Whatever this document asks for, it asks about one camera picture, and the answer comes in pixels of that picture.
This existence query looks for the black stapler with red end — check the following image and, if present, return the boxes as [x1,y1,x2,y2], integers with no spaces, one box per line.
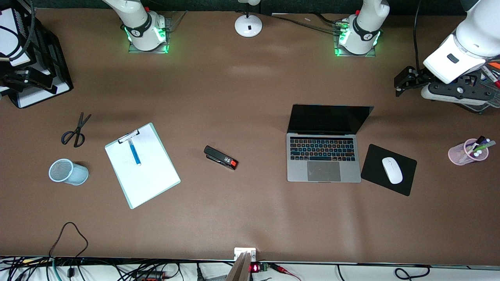
[204,145,239,171]

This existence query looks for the blue mesh pen cup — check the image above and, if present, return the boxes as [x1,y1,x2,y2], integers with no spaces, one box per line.
[48,158,89,186]

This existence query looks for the black cable bundle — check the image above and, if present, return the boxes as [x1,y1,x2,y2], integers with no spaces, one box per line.
[271,13,346,35]

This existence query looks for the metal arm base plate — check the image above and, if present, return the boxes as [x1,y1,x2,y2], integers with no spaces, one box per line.
[128,16,171,54]
[334,21,378,58]

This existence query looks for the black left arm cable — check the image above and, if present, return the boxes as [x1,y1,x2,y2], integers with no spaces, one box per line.
[413,0,425,75]

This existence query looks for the white clipboard with metal clip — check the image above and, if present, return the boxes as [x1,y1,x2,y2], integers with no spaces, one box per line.
[105,123,181,210]

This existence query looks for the white computer mouse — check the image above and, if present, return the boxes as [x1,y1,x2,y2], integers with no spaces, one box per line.
[382,157,404,185]

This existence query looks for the blue marker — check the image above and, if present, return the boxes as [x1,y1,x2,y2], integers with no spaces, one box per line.
[127,139,142,167]

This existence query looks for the white paper sheet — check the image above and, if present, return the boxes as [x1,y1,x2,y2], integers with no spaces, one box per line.
[18,74,71,108]
[0,8,32,68]

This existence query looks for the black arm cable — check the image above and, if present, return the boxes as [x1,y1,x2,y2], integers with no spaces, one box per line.
[0,0,36,62]
[413,0,425,75]

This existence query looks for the red wire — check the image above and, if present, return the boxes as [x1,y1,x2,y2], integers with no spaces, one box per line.
[269,263,302,281]

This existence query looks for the black scissors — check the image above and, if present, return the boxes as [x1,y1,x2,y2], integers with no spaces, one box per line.
[61,112,92,148]

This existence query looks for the tangled black cables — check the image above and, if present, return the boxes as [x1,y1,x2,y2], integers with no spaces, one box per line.
[0,256,235,281]

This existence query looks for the metal mesh desk tray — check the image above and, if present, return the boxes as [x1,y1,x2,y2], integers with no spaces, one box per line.
[475,59,500,114]

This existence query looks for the white round-base stand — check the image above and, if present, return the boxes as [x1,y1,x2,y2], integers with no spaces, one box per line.
[235,0,263,38]

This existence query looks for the pink mesh pen cup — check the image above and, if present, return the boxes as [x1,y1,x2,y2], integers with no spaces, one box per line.
[448,139,489,166]

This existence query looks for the clear plastic stand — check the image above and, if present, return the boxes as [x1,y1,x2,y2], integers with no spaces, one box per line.
[166,11,188,32]

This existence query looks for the coiled black cable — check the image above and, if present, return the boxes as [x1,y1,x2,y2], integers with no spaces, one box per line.
[394,266,431,281]

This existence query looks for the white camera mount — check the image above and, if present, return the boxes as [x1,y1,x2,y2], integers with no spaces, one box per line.
[227,247,257,281]

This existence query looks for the green marker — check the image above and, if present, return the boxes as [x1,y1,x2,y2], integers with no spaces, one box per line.
[471,140,496,154]

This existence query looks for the black stacked paper tray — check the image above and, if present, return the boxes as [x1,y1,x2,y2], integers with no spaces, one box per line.
[0,0,74,109]

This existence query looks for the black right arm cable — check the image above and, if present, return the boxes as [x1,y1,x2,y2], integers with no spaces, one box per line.
[0,0,36,62]

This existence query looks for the black looped cable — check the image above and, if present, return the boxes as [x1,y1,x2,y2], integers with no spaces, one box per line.
[48,222,89,278]

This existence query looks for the silver laptop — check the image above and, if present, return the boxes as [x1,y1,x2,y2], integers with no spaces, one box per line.
[286,104,375,183]

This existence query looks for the black mouse pad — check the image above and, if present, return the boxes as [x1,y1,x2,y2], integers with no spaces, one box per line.
[361,144,418,197]

